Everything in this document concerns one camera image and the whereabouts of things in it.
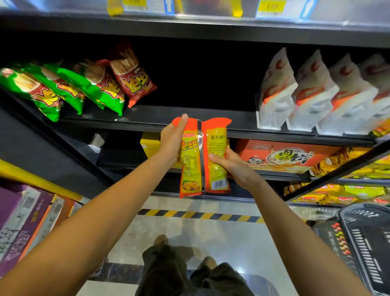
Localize pile of yellow snack bags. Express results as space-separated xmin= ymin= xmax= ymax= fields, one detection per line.
xmin=310 ymin=146 xmax=390 ymax=180
xmin=283 ymin=182 xmax=390 ymax=207

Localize yellow box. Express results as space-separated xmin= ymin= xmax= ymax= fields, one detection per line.
xmin=140 ymin=132 xmax=183 ymax=170

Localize black metal shelf unit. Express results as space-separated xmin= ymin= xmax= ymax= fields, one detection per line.
xmin=0 ymin=9 xmax=390 ymax=208

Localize row of purple boxes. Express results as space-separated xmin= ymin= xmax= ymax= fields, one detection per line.
xmin=0 ymin=179 xmax=84 ymax=279

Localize person's right forearm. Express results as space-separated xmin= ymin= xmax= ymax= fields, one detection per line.
xmin=248 ymin=178 xmax=374 ymax=296

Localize white shrimp snack packet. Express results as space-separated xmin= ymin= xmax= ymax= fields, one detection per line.
xmin=286 ymin=49 xmax=339 ymax=132
xmin=257 ymin=47 xmax=298 ymax=131
xmin=316 ymin=53 xmax=378 ymax=136
xmin=346 ymin=53 xmax=390 ymax=135

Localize orange yellow snack packet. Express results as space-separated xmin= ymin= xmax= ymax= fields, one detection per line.
xmin=201 ymin=117 xmax=232 ymax=194
xmin=172 ymin=117 xmax=204 ymax=199

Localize red fries snack packet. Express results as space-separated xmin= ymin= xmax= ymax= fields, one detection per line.
xmin=109 ymin=42 xmax=158 ymax=109

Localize orange biscuit box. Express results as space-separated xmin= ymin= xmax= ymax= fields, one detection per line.
xmin=234 ymin=139 xmax=342 ymax=174

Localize person's left hand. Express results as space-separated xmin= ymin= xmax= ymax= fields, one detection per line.
xmin=158 ymin=114 xmax=189 ymax=162

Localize person's right hand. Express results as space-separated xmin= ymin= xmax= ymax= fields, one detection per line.
xmin=208 ymin=148 xmax=263 ymax=193

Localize black plastic shopping basket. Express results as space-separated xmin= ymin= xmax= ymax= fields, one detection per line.
xmin=311 ymin=217 xmax=361 ymax=276
xmin=338 ymin=203 xmax=390 ymax=296

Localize person's left forearm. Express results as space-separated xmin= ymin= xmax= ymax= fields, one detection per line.
xmin=0 ymin=153 xmax=180 ymax=296

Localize person's dark shorts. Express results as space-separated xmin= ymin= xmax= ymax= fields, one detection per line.
xmin=135 ymin=243 xmax=255 ymax=296

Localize yellow price label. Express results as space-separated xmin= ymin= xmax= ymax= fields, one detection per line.
xmin=106 ymin=0 xmax=175 ymax=16
xmin=255 ymin=0 xmax=319 ymax=21

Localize yellow black hazard tape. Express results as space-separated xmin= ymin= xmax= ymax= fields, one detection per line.
xmin=138 ymin=209 xmax=266 ymax=224

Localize green fries snack packet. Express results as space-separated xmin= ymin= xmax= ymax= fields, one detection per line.
xmin=19 ymin=62 xmax=86 ymax=115
xmin=0 ymin=67 xmax=62 ymax=122
xmin=46 ymin=60 xmax=126 ymax=116

